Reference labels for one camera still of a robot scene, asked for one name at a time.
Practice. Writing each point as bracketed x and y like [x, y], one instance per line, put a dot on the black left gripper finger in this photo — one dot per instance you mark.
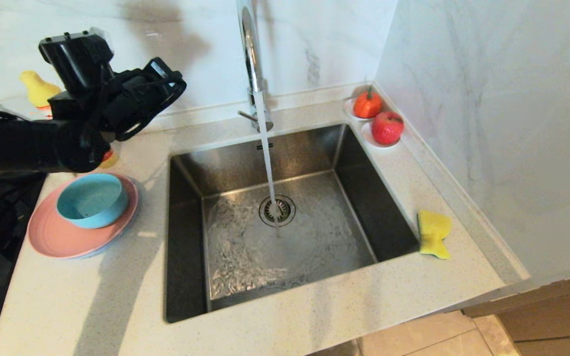
[124, 131]
[164, 79]

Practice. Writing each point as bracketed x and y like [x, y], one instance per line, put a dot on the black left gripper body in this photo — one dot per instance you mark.
[92, 109]

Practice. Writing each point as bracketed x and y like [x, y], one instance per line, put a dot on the orange dish soap bottle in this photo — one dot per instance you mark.
[37, 89]

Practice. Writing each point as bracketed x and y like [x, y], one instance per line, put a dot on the blue bowl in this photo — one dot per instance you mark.
[92, 200]

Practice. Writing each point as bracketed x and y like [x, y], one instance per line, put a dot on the yellow green sponge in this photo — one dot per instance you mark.
[434, 232]

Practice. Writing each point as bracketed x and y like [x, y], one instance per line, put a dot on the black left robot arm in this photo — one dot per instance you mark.
[13, 143]

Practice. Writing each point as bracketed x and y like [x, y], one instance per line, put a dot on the stainless steel sink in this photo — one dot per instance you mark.
[314, 267]

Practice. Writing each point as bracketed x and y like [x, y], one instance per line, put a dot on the chrome faucet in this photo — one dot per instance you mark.
[250, 54]

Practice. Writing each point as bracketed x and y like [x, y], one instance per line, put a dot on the grey plate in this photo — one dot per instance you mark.
[117, 237]

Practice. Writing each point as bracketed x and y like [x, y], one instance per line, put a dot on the pink plate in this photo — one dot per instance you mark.
[57, 240]

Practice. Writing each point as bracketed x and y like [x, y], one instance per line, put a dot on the metal drain strainer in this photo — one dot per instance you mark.
[285, 207]

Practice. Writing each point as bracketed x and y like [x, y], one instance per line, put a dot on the small white dish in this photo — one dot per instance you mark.
[368, 140]
[349, 110]

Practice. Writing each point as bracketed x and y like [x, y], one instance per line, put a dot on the orange toy pumpkin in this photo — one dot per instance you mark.
[367, 105]

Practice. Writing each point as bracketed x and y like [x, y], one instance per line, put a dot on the red toy apple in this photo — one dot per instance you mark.
[387, 127]

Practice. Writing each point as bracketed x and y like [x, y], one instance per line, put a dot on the wooden cabinet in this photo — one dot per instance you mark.
[547, 316]

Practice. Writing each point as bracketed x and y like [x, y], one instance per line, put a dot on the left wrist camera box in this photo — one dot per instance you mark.
[77, 57]

